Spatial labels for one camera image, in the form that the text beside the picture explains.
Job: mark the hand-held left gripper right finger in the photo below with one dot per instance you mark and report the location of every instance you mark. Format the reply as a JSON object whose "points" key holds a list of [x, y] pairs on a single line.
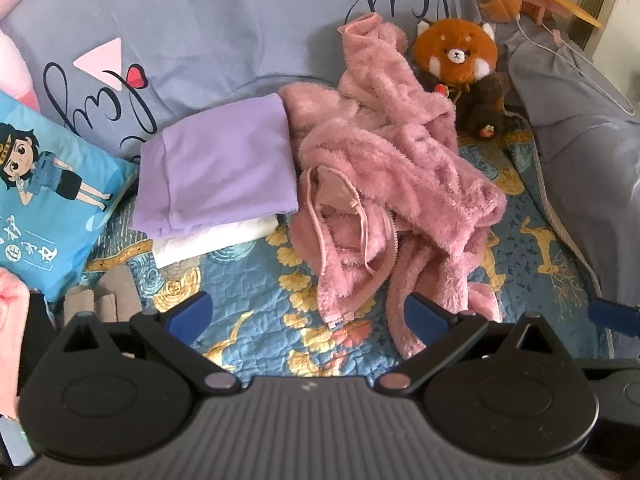
{"points": [[425, 320]]}

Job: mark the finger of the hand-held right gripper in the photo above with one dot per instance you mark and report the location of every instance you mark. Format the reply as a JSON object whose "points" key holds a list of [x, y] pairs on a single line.
{"points": [[615, 317]]}

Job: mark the peach pink cloth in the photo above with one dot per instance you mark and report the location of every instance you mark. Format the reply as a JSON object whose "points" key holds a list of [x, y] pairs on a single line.
{"points": [[12, 340]]}

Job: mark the beige socks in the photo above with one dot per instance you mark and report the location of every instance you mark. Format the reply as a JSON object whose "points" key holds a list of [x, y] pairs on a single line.
{"points": [[115, 290]]}

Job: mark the pink plush cushion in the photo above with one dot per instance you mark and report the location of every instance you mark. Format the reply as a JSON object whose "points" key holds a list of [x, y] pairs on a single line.
{"points": [[15, 65]]}

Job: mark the purple folded cloth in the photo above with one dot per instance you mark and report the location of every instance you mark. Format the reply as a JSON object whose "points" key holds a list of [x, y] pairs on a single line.
{"points": [[220, 160]]}

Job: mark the grey printed duvet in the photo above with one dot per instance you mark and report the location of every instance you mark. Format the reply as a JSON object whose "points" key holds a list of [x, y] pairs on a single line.
{"points": [[210, 30]]}

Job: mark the blue quilted bed cover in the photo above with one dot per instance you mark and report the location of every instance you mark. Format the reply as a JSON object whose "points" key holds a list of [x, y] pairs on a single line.
{"points": [[260, 300]]}

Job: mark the red panda plush toy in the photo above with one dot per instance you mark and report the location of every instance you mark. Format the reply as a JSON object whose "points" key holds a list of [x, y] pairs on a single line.
{"points": [[455, 55]]}

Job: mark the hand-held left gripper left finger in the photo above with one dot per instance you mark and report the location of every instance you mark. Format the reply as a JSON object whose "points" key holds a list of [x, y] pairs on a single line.
{"points": [[190, 317]]}

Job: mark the pink fleece jacket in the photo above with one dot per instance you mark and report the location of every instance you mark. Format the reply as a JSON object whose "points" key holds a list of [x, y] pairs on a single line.
{"points": [[400, 175]]}

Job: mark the white folded cloth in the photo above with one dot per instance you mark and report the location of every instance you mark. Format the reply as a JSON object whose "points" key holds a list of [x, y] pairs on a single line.
{"points": [[210, 242]]}

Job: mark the blue cartoon print pillow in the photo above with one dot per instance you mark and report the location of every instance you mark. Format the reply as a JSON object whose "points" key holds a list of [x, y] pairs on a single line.
{"points": [[50, 200]]}

